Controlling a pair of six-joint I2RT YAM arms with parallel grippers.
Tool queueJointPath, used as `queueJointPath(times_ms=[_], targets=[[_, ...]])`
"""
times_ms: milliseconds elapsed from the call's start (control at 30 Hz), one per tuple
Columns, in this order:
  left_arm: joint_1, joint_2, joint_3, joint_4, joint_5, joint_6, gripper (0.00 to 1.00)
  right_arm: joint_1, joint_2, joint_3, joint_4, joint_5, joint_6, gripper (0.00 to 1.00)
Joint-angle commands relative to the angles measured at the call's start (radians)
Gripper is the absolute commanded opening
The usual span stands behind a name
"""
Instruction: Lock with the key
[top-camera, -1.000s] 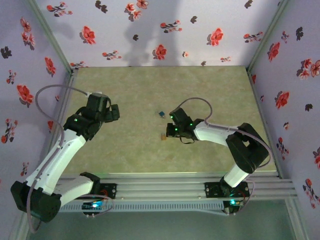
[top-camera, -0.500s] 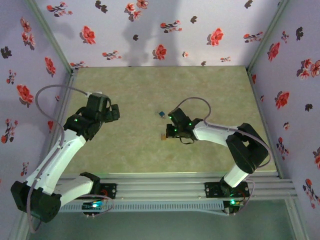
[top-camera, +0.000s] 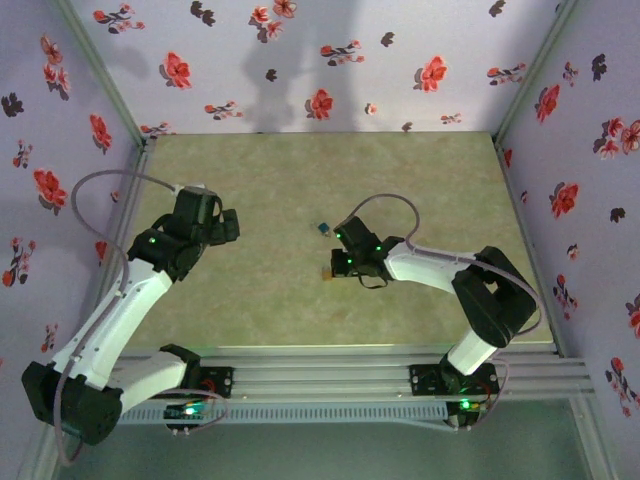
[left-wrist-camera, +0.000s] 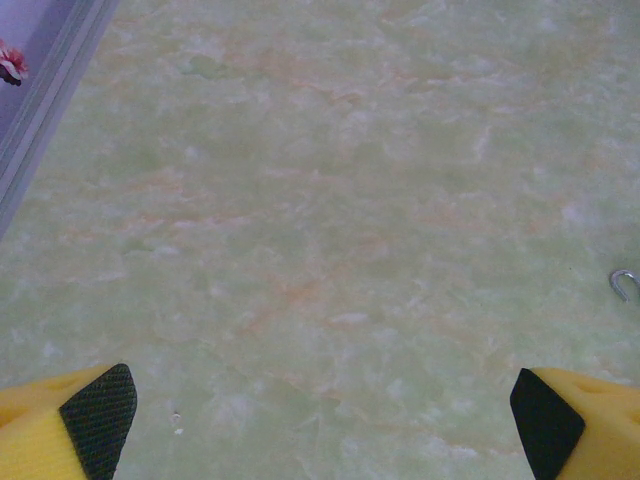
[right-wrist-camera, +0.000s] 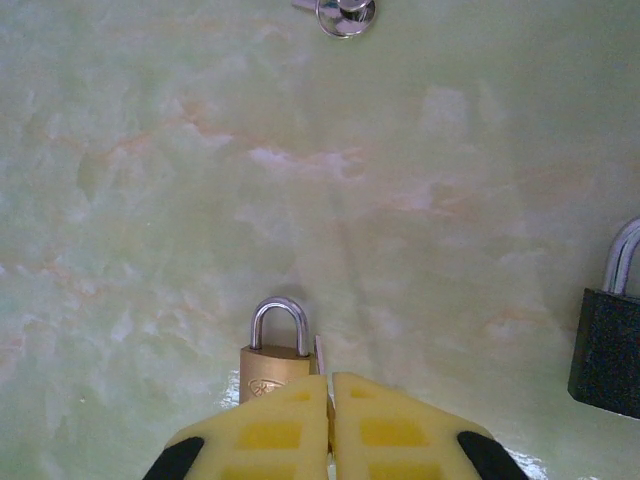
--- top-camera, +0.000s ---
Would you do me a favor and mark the aluminium frame post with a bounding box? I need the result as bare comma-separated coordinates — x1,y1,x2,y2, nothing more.
52,0,151,149
492,0,581,146

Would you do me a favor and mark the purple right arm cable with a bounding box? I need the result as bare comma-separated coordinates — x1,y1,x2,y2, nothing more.
349,193,545,337

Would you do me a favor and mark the circuit board with green light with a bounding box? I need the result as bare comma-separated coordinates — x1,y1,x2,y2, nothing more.
163,399,211,435
446,397,489,434

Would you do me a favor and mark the short purple cable loop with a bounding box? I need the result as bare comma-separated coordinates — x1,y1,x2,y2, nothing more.
467,360,514,431
172,387,227,434

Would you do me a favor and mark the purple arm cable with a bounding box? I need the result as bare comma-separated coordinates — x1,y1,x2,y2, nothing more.
53,168,181,467
349,193,545,337

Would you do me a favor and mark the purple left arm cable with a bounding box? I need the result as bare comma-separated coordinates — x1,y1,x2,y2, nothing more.
53,168,181,467

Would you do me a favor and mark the long aluminium base rail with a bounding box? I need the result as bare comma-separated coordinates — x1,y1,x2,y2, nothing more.
109,344,596,401

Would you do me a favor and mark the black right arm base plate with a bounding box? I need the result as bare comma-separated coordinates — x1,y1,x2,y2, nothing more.
408,363,501,401

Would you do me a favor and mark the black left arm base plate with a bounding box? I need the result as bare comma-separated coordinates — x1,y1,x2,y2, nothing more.
164,366,236,401

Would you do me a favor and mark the aluminium side rail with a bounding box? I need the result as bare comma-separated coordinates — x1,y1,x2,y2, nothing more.
492,134,569,359
79,138,157,362

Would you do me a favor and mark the grey slotted cable duct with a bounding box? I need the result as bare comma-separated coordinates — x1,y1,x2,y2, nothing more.
119,403,449,426

